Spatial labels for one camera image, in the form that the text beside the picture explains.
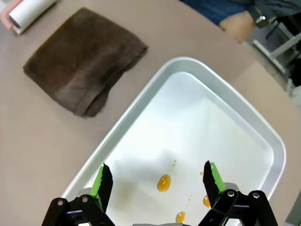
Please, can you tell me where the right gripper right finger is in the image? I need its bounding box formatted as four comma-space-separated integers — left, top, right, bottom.
197, 160, 279, 226

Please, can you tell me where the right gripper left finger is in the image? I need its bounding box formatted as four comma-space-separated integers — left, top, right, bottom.
41, 162, 116, 226

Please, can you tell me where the brown towel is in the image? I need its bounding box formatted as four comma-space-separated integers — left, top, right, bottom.
23, 7, 149, 118

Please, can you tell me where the pink lint roller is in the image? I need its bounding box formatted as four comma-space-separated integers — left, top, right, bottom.
8, 0, 58, 35

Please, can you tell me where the person's left hand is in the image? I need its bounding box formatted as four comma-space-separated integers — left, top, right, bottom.
219, 10, 256, 44

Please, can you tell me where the person's right hand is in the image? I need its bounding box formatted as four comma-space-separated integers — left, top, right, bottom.
0, 0, 24, 31

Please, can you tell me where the orange sauce blob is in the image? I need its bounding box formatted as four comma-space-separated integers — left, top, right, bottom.
202, 194, 212, 209
175, 211, 186, 224
156, 174, 172, 193

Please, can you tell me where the silver metal tray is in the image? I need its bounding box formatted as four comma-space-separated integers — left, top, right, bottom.
60, 56, 287, 226

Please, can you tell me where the person in grey jacket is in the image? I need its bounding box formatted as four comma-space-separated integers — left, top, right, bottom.
180, 0, 301, 26

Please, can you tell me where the white table with metal frame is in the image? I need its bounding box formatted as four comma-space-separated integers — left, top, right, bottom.
251, 14, 301, 78

